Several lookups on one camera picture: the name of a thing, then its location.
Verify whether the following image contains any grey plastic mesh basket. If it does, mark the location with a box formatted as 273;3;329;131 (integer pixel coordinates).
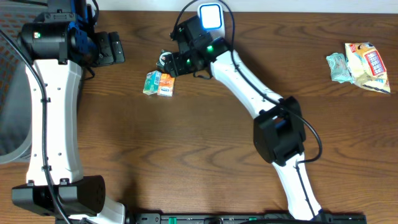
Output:
1;1;35;164

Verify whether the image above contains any teal Kleenex tissue pack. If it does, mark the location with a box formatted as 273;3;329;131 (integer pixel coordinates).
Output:
142;71;162;95

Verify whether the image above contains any white barcode scanner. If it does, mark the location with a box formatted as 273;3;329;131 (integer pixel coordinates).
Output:
197;2;225;39

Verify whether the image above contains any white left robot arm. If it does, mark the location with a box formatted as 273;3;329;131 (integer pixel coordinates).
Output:
12;1;130;223

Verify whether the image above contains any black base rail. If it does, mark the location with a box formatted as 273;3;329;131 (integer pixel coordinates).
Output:
125;212;367;224

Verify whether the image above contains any yellow wet wipes pack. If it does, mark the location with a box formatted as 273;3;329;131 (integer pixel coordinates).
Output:
345;42;391;94

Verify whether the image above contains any orange snack pack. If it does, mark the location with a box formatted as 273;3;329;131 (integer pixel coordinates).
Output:
157;73;175;97

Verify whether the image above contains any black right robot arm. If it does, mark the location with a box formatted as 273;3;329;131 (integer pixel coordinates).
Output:
164;16;322;221

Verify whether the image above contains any black camera cable right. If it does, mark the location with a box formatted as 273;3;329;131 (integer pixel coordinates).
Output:
170;0;323;218

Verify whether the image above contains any green wipes pack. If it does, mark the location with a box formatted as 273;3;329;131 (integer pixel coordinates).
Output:
326;53;354;84

